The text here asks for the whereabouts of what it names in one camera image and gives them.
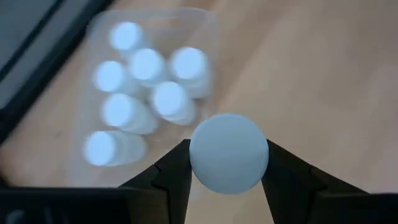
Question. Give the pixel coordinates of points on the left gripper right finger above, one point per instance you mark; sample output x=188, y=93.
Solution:
x=311, y=202

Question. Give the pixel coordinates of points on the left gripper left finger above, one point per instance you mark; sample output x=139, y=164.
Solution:
x=140, y=205

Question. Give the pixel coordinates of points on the clear plastic basket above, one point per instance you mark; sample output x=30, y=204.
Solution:
x=192, y=25

